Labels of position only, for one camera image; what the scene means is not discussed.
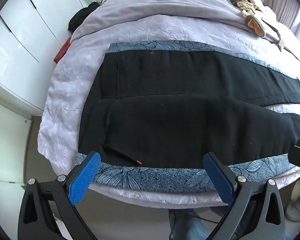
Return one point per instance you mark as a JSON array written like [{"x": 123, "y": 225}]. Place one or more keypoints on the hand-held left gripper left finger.
[{"x": 86, "y": 172}]

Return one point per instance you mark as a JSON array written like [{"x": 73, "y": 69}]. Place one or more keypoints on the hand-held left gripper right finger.
[{"x": 218, "y": 177}]

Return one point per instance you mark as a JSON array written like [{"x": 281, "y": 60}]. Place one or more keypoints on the black pants with blue floral trim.
[{"x": 165, "y": 105}]

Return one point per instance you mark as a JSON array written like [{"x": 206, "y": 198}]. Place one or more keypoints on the person's legs in blue jeans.
[{"x": 190, "y": 226}]

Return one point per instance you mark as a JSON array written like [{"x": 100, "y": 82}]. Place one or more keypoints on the lilac embossed bedspread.
[{"x": 65, "y": 92}]

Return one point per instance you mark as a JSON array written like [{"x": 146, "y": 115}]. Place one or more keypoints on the beige garment with orange lining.
[{"x": 260, "y": 22}]

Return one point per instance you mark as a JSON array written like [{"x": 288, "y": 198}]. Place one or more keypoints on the white wardrobe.
[{"x": 20, "y": 42}]

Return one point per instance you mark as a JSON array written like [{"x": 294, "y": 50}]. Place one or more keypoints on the lilac curtain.
[{"x": 285, "y": 2}]

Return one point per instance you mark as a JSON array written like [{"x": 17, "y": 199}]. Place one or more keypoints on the black cloth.
[{"x": 82, "y": 16}]

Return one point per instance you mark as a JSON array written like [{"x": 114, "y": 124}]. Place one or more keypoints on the grey quilt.
[{"x": 152, "y": 2}]

